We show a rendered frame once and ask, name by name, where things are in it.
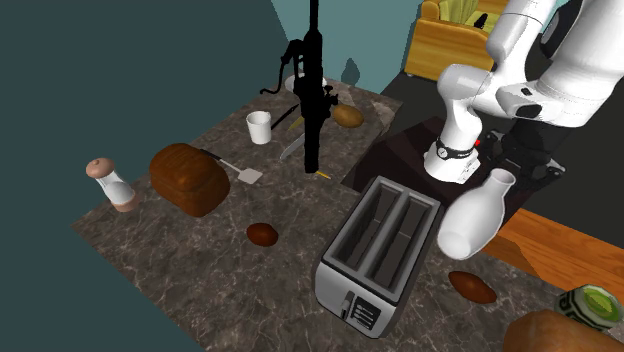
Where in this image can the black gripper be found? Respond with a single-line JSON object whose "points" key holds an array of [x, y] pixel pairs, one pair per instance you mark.
{"points": [[526, 156]]}

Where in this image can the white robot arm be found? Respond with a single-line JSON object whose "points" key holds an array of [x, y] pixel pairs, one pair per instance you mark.
{"points": [[580, 58]]}

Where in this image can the white vase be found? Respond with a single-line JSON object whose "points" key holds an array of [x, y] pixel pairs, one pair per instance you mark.
{"points": [[473, 224]]}

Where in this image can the orange wooden furniture piece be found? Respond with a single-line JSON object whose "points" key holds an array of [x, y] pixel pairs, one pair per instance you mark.
{"points": [[570, 248]]}

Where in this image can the dark robot stand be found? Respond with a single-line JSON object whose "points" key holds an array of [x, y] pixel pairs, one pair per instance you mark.
{"points": [[400, 161]]}

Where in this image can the yellow sofa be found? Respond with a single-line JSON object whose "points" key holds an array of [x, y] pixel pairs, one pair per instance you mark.
{"points": [[448, 48]]}

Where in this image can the dark brown oval bun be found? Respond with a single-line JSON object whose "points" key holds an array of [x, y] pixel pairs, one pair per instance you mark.
{"points": [[472, 287]]}

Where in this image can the green-lidded patterned jar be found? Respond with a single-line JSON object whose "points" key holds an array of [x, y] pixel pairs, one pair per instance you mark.
{"points": [[591, 304]]}

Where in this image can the light brown bread loaf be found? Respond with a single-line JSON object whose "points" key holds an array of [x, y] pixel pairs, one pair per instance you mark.
{"points": [[556, 334]]}

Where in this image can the brown potato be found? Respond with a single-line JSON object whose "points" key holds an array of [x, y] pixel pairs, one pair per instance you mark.
{"points": [[348, 116]]}

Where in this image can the silver two-slot toaster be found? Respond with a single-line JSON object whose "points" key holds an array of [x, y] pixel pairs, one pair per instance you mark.
{"points": [[375, 273]]}

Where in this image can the yellow pencil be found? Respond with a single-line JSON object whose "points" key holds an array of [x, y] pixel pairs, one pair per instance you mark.
{"points": [[323, 174]]}

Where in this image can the silver knife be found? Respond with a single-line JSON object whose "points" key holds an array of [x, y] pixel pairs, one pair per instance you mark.
{"points": [[291, 148]]}

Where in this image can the black pen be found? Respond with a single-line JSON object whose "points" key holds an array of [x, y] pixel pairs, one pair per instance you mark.
{"points": [[284, 117]]}

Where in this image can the white plate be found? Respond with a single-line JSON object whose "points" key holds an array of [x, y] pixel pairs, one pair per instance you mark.
{"points": [[290, 83]]}

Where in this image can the white cup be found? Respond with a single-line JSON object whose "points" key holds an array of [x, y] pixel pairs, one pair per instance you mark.
{"points": [[259, 128]]}

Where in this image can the dark brown round bun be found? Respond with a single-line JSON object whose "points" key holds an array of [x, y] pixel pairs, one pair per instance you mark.
{"points": [[262, 234]]}

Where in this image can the white and tan pepper mill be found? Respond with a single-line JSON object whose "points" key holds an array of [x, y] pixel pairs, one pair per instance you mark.
{"points": [[113, 185]]}

